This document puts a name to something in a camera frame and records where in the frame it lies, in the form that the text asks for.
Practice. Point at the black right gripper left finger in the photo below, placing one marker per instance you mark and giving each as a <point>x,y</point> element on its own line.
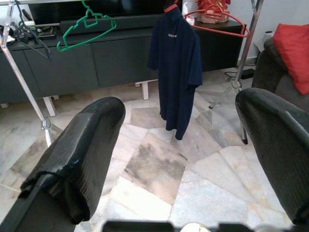
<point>84,149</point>

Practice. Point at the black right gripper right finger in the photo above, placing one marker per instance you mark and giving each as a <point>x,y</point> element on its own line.
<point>277,145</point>

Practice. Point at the green plastic hanger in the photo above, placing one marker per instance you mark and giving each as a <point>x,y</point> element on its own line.
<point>90,23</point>

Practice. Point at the red plastic hanger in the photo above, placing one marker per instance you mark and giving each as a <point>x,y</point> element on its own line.
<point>169,8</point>
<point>243,32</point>

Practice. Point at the black hanger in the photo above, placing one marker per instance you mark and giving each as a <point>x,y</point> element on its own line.
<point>31,33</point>

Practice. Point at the dark grey sofa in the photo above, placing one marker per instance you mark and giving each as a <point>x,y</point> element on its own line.
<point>268,72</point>

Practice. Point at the black TV console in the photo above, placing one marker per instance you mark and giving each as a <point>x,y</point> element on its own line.
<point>116,62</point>

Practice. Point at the red cushion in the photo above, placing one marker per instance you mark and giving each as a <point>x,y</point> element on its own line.
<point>294,53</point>

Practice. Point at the silver clothes rack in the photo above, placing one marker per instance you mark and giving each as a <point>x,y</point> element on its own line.
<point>21,79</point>

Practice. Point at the navy t-shirt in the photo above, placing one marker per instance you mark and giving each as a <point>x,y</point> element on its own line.
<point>176,72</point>

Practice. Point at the small black set-top device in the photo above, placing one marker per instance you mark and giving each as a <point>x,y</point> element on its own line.
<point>47,32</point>

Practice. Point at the black soundbar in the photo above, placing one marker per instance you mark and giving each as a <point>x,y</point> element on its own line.
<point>130,23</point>

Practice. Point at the black television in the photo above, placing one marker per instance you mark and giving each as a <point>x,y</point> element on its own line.
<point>108,8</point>

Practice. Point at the red gold figurine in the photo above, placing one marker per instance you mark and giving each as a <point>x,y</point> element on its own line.
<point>213,10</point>

